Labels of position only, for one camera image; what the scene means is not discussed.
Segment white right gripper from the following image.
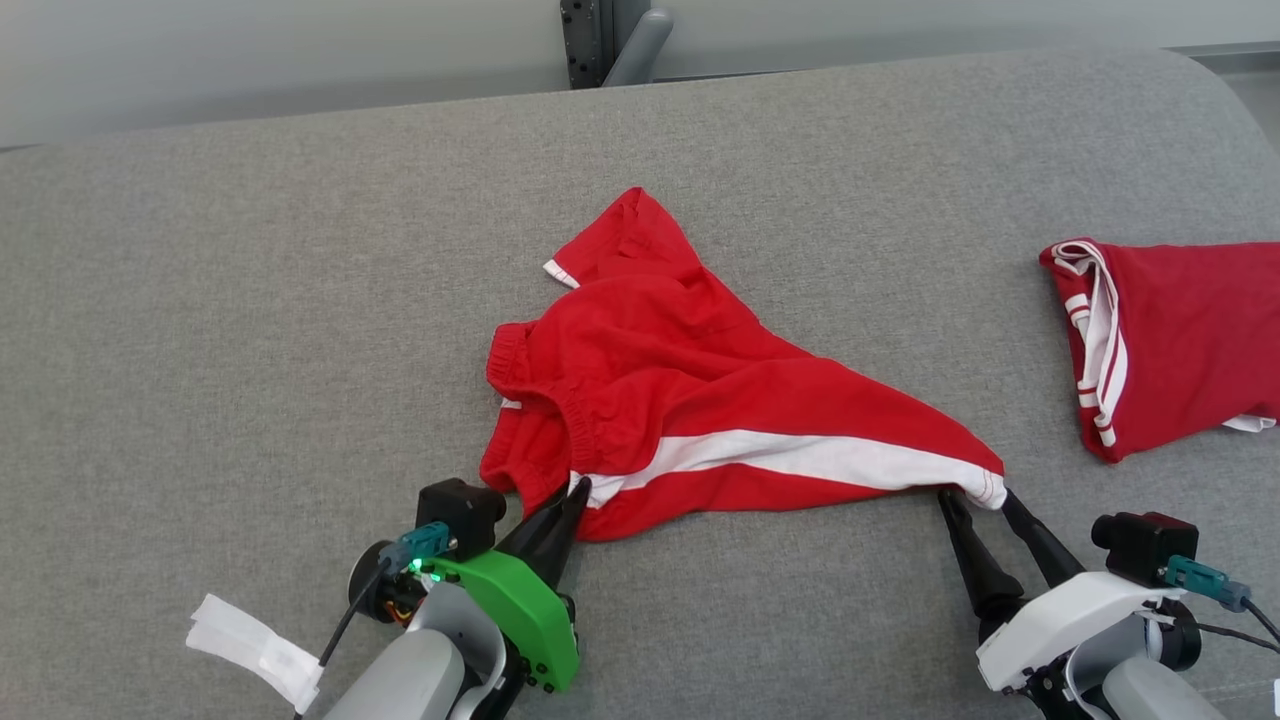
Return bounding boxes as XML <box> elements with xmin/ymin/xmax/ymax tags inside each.
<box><xmin>938</xmin><ymin>487</ymin><xmax>1183</xmax><ymax>693</ymax></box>

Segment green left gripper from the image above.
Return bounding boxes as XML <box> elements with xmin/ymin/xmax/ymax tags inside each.
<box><xmin>420</xmin><ymin>478</ymin><xmax>593</xmax><ymax>693</ymax></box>

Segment red shorts with white stripe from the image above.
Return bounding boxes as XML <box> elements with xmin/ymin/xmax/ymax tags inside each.
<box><xmin>480</xmin><ymin>187</ymin><xmax>1006</xmax><ymax>543</ymax></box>

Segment red jersey with number print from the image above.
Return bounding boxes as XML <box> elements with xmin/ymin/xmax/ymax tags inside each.
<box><xmin>1038</xmin><ymin>238</ymin><xmax>1280</xmax><ymax>464</ymax></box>

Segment white tape label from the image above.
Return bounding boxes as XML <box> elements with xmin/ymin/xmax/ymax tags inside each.
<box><xmin>185</xmin><ymin>593</ymin><xmax>324</xmax><ymax>714</ymax></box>

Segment teal camera cable connector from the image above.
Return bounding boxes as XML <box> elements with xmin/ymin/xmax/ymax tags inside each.
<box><xmin>1165</xmin><ymin>556</ymin><xmax>1251</xmax><ymax>613</ymax></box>
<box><xmin>380</xmin><ymin>522</ymin><xmax>453</xmax><ymax>576</ymax></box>

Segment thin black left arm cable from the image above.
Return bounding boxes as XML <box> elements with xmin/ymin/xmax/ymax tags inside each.
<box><xmin>295</xmin><ymin>560</ymin><xmax>396</xmax><ymax>720</ymax></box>

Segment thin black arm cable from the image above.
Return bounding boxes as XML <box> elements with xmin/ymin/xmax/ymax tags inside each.
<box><xmin>295</xmin><ymin>560</ymin><xmax>396</xmax><ymax>720</ymax></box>
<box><xmin>1195</xmin><ymin>595</ymin><xmax>1280</xmax><ymax>656</ymax></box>

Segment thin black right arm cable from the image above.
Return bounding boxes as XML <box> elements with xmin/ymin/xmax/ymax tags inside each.
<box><xmin>1195</xmin><ymin>595</ymin><xmax>1280</xmax><ymax>656</ymax></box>

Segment grey metal frame post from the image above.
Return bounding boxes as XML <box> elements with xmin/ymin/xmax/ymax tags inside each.
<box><xmin>560</xmin><ymin>0</ymin><xmax>674</xmax><ymax>91</ymax></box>

